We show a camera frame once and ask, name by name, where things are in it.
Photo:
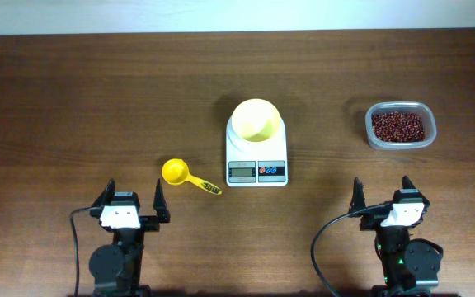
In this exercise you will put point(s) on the white digital kitchen scale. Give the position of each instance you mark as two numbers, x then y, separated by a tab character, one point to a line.
256	164

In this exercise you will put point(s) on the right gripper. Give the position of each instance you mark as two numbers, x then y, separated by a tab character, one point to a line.
373	220

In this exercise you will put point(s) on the yellow measuring scoop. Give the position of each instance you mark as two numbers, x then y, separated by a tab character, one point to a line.
176	172

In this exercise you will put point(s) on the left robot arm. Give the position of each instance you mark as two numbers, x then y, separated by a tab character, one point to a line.
116	267

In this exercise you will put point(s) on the red adzuki beans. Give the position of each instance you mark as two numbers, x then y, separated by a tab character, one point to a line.
398	127

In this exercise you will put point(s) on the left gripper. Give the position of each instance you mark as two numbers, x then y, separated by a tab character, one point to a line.
162	210

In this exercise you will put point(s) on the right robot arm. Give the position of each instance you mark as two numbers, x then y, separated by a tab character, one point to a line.
410	266

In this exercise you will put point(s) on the clear plastic container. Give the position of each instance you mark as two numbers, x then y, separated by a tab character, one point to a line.
421	109

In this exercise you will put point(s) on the yellow bowl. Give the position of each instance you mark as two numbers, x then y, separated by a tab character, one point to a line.
255	120

